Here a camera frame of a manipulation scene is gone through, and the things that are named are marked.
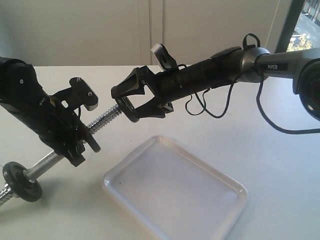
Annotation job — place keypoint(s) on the chrome dumbbell bar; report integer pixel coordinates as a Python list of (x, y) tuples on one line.
[(51, 159)]

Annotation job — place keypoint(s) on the white plastic tray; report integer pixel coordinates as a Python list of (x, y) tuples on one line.
[(174, 194)]

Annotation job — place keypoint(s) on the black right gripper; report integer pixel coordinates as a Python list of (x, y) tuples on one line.
[(166, 86)]

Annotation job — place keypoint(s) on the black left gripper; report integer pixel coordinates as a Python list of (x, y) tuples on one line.
[(57, 126)]

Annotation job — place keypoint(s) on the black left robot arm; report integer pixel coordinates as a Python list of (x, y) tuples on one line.
[(19, 80)]

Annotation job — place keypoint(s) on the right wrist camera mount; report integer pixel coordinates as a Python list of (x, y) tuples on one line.
[(164, 59)]

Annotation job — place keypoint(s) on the dark window frame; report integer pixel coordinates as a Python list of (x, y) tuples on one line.
[(289, 25)]

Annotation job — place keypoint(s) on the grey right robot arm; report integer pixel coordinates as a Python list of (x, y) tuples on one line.
[(145, 94)]

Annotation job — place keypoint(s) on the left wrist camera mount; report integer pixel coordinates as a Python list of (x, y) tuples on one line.
[(78, 94)]

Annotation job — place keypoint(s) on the black weight plate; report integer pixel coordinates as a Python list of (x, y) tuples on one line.
[(127, 108), (92, 142), (15, 178)]

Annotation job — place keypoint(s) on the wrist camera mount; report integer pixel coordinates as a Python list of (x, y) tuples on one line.
[(78, 94), (164, 59)]

